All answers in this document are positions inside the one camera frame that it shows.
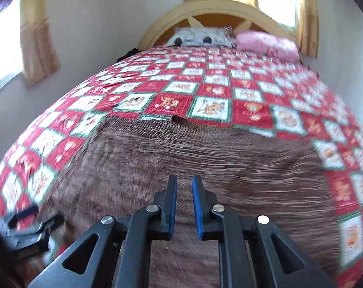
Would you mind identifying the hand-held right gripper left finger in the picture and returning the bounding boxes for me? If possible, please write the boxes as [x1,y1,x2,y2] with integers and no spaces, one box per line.
[27,174,178,288]

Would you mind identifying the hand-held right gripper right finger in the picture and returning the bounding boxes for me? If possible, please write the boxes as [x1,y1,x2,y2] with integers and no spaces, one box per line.
[192,174,338,288]

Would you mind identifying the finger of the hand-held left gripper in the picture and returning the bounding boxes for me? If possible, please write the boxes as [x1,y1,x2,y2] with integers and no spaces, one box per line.
[35,214,65,235]

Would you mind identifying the brown knit sweater sun motifs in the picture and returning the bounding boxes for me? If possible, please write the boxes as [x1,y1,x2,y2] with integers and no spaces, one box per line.
[39,115,343,288]

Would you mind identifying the red patchwork bedspread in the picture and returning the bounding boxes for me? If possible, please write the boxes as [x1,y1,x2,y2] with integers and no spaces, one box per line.
[0,45,363,288]

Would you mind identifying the black bag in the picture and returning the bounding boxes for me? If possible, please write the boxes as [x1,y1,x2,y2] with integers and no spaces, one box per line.
[116,48,139,63]

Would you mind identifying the grey patterned pillow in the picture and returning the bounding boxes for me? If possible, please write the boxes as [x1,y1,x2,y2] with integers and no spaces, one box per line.
[166,25,235,48]

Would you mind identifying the yellow side window curtain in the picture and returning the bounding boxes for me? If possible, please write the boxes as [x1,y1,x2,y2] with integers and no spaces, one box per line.
[20,0,62,86]

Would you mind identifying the pink pillow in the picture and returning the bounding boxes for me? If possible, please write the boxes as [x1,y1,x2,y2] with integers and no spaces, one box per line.
[235,30,300,63]

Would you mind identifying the side window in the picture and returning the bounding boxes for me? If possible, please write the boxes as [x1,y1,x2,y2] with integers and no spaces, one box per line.
[0,0,24,100]

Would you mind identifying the cream arched wooden headboard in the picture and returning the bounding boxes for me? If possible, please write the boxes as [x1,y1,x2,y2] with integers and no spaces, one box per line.
[139,0,302,63]

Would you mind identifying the yellow narrow curtain panel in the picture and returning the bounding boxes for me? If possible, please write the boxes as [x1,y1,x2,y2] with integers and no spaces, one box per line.
[294,0,319,58]

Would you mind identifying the window behind headboard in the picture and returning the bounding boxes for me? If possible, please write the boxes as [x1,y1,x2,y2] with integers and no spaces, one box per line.
[255,0,299,31]

